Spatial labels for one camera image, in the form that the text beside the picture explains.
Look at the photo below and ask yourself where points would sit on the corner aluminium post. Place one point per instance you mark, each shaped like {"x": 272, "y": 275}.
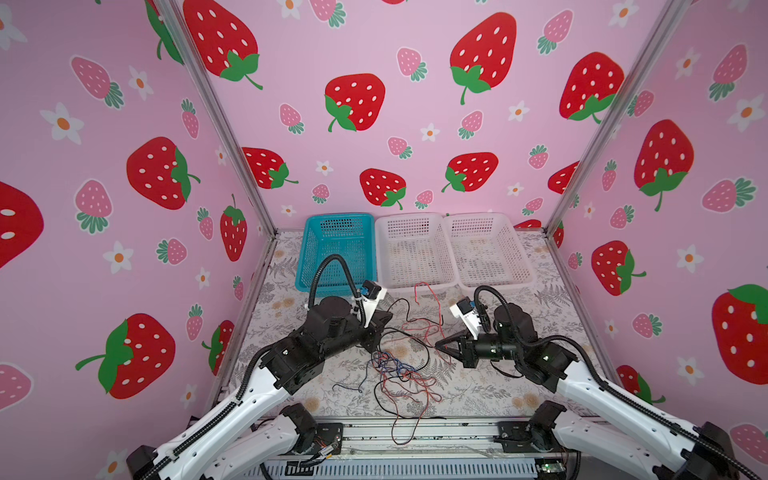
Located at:
{"x": 663, "y": 29}
{"x": 180, "y": 35}

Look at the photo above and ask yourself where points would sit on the middle white plastic basket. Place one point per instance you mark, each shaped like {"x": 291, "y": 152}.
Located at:
{"x": 413, "y": 252}

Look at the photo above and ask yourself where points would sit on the right corner aluminium post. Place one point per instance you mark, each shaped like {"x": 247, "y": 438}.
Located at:
{"x": 663, "y": 29}

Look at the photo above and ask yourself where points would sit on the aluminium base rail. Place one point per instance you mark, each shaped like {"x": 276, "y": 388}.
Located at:
{"x": 470, "y": 448}

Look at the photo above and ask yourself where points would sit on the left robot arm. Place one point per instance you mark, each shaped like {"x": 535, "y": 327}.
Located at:
{"x": 253, "y": 425}

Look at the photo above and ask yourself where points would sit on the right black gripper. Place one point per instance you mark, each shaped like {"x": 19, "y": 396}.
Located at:
{"x": 464, "y": 351}

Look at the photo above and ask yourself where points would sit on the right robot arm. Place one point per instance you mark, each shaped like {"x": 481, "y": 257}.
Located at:
{"x": 635, "y": 437}

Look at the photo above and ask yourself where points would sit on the teal plastic basket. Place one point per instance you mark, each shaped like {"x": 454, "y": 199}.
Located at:
{"x": 350, "y": 235}

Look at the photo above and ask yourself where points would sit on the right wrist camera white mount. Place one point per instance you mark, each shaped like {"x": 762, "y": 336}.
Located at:
{"x": 473, "y": 315}

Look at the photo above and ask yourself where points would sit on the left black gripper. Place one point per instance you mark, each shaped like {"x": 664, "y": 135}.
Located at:
{"x": 373, "y": 328}

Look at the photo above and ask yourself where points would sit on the left corner aluminium post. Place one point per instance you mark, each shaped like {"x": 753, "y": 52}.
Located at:
{"x": 180, "y": 35}

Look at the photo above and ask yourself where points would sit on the right white plastic basket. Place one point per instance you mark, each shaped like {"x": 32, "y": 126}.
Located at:
{"x": 488, "y": 251}

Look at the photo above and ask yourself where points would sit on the white plastic basket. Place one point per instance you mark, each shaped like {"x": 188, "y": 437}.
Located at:
{"x": 413, "y": 252}
{"x": 488, "y": 251}

